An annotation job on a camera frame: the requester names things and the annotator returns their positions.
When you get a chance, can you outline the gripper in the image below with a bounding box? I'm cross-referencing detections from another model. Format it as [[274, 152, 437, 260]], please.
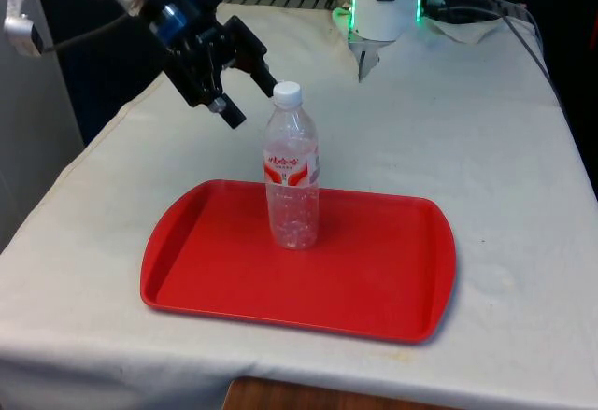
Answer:
[[139, 0, 279, 130]]

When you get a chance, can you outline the clear plastic bottle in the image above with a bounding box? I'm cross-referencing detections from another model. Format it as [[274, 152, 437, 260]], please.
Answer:
[[262, 80, 322, 251]]

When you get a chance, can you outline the red tray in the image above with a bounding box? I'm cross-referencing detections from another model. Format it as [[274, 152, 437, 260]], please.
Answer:
[[139, 178, 457, 346]]

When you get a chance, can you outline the grey cabinet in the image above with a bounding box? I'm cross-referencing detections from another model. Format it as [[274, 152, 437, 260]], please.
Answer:
[[0, 0, 86, 253]]

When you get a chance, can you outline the black cable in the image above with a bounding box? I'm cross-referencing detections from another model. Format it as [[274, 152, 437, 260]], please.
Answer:
[[422, 0, 504, 24], [42, 11, 133, 53]]

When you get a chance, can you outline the small silver camera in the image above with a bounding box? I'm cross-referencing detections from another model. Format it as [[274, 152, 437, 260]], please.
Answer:
[[3, 12, 47, 58]]

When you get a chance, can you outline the grey cable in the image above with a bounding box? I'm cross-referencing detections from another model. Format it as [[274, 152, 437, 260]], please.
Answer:
[[494, 0, 564, 103]]

